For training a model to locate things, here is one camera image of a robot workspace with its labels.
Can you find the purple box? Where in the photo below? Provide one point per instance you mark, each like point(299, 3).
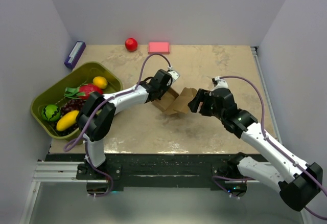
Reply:
point(75, 54)

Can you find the brown cardboard box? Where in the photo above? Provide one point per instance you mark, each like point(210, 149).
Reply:
point(173, 102)

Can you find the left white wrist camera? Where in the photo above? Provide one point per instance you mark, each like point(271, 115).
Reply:
point(174, 74)

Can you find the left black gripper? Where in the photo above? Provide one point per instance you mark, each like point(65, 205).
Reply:
point(166, 88)

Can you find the toy watermelon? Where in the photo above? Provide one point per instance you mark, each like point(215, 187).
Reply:
point(51, 113)

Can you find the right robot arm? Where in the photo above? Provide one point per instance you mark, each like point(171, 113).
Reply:
point(296, 181)

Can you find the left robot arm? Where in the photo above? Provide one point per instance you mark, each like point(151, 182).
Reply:
point(96, 116)

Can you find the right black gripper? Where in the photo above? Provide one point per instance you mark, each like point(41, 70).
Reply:
point(194, 104)

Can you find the red dragon fruit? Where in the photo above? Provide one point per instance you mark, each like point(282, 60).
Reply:
point(82, 92)

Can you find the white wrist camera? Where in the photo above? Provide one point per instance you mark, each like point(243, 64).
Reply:
point(218, 82)
point(174, 74)

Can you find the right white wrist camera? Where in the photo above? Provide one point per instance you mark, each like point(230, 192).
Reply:
point(218, 82)

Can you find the yellow mango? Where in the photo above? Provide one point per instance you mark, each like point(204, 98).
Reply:
point(67, 121)

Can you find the olive green basket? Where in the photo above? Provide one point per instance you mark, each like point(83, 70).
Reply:
point(55, 94)

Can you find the red apple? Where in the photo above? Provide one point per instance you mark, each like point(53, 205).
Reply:
point(131, 44)

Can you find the purple grapes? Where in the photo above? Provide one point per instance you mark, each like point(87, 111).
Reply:
point(73, 104)

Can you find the pink box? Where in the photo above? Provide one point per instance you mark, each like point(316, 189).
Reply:
point(159, 47)

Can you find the black base frame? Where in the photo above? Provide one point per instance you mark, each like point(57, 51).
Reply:
point(213, 171)

